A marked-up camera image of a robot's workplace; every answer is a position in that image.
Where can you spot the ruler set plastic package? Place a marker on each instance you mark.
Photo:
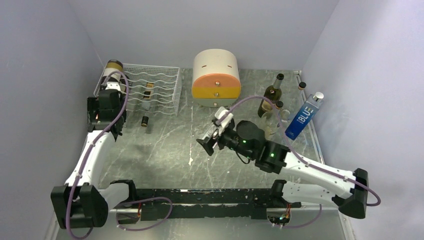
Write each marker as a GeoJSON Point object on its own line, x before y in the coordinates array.
{"type": "Point", "coordinates": [211, 133]}

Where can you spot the clear bottle black-gold label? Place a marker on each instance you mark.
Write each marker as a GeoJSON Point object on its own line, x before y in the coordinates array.
{"type": "Point", "coordinates": [147, 104]}

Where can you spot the cream drawer cabinet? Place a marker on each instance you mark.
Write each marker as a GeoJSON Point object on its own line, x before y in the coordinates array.
{"type": "Point", "coordinates": [215, 78]}

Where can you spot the clear glass bottle black cap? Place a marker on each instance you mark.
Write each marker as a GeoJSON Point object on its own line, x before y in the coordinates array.
{"type": "Point", "coordinates": [288, 113]}

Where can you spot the clear bottle cream label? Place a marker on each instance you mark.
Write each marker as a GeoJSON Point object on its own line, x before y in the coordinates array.
{"type": "Point", "coordinates": [269, 120]}

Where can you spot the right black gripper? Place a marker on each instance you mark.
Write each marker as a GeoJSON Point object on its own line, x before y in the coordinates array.
{"type": "Point", "coordinates": [207, 145]}

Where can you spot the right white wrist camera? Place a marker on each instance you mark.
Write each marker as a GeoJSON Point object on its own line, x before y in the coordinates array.
{"type": "Point", "coordinates": [223, 118]}

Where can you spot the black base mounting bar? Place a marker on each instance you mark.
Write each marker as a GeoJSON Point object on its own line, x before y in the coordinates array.
{"type": "Point", "coordinates": [204, 203]}

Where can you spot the dark green wine bottle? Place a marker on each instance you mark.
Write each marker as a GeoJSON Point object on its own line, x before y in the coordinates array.
{"type": "Point", "coordinates": [273, 93]}

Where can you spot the dark green lower-rack bottle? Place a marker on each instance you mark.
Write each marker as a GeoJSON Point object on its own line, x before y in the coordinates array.
{"type": "Point", "coordinates": [124, 85]}

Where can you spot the dark red wine bottle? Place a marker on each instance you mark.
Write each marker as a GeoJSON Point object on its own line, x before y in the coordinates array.
{"type": "Point", "coordinates": [111, 74]}

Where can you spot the white wire wine rack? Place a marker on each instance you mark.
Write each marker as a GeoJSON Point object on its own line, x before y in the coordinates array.
{"type": "Point", "coordinates": [167, 87]}

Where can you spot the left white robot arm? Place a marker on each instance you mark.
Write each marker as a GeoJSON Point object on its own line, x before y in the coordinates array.
{"type": "Point", "coordinates": [79, 203]}

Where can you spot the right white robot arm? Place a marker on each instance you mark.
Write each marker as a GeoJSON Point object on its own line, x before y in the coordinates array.
{"type": "Point", "coordinates": [323, 184]}

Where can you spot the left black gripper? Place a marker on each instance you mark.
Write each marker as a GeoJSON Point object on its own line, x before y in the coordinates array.
{"type": "Point", "coordinates": [93, 105]}

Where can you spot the blue clear square bottle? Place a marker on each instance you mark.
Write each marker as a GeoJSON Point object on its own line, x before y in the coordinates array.
{"type": "Point", "coordinates": [304, 115]}

